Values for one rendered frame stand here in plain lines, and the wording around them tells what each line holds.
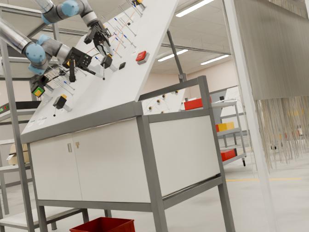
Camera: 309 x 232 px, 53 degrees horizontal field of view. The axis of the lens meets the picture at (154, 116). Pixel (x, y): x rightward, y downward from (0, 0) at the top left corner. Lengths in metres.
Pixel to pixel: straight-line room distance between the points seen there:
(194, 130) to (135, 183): 0.45
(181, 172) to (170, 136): 0.19
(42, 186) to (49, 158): 0.24
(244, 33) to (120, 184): 0.95
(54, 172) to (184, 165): 0.88
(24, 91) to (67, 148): 7.99
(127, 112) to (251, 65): 0.62
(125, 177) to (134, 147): 0.17
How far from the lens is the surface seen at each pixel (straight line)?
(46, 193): 2.23
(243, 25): 1.58
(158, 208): 1.43
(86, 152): 1.75
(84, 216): 2.66
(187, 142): 1.62
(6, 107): 2.57
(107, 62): 1.71
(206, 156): 1.75
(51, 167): 2.11
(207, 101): 1.84
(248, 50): 1.56
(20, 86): 9.84
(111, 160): 1.60
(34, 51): 1.47
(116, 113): 1.46
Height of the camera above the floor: 0.70
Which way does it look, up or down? 3 degrees up
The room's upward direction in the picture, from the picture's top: 10 degrees counter-clockwise
